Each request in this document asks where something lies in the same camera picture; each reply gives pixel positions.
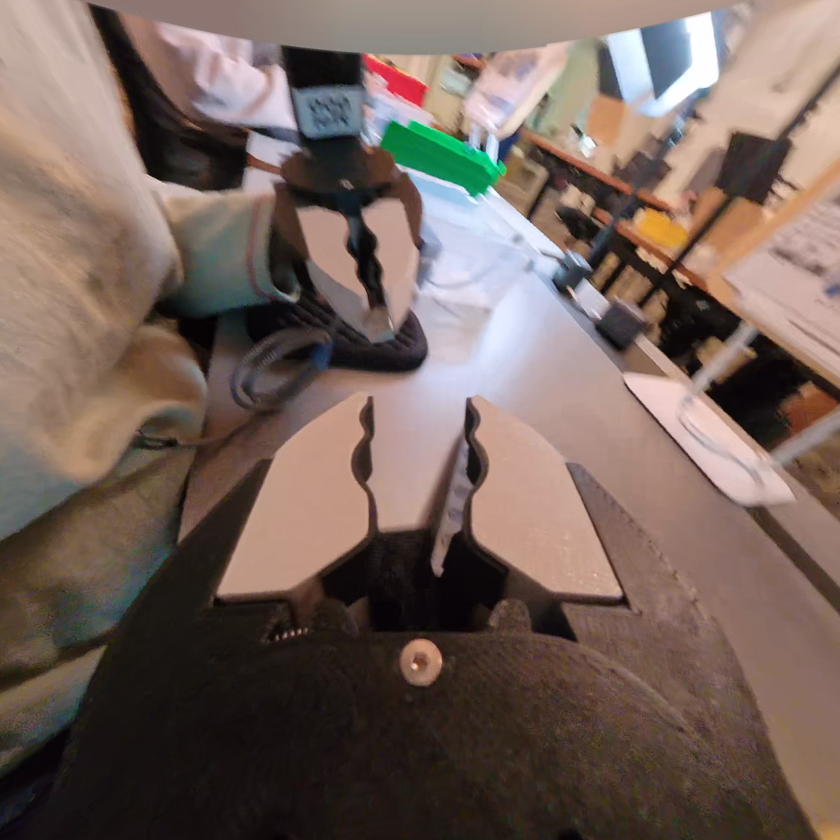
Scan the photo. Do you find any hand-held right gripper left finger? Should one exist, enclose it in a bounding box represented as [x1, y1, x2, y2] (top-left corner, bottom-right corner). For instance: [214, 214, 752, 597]
[215, 392, 379, 599]

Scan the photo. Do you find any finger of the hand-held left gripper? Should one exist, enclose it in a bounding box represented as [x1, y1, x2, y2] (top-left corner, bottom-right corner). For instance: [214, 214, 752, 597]
[295, 206, 373, 333]
[361, 197, 422, 343]

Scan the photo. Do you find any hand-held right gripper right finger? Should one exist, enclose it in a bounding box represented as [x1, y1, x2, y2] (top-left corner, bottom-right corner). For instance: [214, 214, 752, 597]
[465, 395, 624, 599]

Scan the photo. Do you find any grey braided usb cable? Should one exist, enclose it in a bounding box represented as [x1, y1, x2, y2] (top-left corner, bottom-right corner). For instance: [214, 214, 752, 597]
[230, 307, 399, 413]

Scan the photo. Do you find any clear plastic bin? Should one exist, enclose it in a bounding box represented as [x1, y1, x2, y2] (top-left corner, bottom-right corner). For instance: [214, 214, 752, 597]
[394, 167, 565, 312]

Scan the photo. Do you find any red plastic bin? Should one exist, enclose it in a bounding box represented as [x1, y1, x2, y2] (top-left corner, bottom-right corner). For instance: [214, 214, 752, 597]
[363, 54, 429, 107]

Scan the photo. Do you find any green plastic bin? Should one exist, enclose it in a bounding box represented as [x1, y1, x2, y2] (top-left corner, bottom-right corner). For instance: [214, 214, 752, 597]
[381, 120, 508, 198]

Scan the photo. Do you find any dark grey cylinder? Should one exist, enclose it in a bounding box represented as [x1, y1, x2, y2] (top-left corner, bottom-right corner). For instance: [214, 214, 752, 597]
[553, 251, 595, 294]

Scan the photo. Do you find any dark grey box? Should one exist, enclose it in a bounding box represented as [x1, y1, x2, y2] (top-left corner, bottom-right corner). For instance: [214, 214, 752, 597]
[596, 298, 648, 350]

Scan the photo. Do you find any wooden sign board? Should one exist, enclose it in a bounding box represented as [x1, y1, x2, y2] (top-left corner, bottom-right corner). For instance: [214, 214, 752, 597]
[709, 157, 840, 398]

